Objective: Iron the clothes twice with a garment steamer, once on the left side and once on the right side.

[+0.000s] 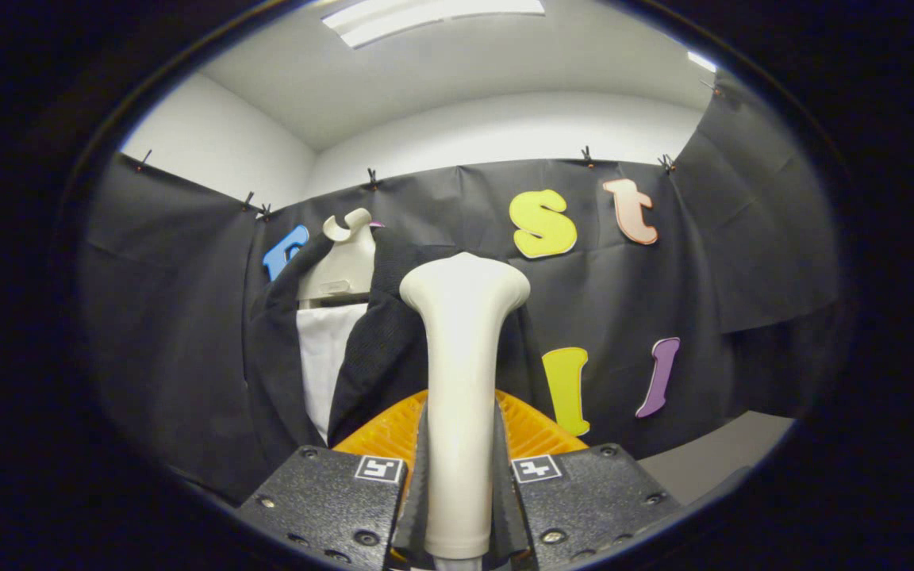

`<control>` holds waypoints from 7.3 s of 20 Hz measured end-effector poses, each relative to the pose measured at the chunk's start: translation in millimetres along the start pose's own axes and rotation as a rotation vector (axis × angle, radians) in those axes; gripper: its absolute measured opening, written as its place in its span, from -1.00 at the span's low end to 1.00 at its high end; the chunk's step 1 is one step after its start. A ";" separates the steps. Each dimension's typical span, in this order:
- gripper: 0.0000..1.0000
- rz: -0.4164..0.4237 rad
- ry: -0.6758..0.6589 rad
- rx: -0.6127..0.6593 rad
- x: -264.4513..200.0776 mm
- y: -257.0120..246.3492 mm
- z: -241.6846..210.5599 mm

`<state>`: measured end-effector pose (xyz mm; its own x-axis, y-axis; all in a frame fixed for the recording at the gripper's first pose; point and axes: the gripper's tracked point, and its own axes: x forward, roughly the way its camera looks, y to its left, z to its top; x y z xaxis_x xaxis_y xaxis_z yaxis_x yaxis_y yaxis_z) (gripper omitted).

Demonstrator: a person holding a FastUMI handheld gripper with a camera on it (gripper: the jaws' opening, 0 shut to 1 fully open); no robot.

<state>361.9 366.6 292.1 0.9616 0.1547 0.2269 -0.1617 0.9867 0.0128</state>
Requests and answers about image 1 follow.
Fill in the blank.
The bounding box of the black suit jacket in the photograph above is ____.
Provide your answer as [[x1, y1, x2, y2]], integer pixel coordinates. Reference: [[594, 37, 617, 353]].
[[243, 226, 555, 496]]

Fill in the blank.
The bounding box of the ceiling light panel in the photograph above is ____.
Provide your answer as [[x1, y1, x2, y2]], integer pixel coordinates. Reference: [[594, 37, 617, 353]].
[[321, 0, 547, 50]]

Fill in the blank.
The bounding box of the grey cabinet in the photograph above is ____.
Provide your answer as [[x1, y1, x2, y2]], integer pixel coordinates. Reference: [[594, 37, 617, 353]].
[[636, 410, 795, 508]]

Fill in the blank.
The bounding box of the white garment steamer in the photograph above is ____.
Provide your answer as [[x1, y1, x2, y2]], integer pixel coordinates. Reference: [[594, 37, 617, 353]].
[[399, 252, 532, 571]]

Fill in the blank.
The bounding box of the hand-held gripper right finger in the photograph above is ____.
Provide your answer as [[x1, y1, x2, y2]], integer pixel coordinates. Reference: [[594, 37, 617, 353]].
[[493, 389, 684, 571]]

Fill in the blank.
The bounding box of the white shirt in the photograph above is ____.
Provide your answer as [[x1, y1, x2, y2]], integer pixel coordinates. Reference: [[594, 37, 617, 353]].
[[296, 301, 369, 445]]

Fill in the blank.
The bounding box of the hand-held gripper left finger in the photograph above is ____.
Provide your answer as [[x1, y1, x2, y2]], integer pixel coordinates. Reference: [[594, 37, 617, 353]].
[[236, 389, 430, 571]]

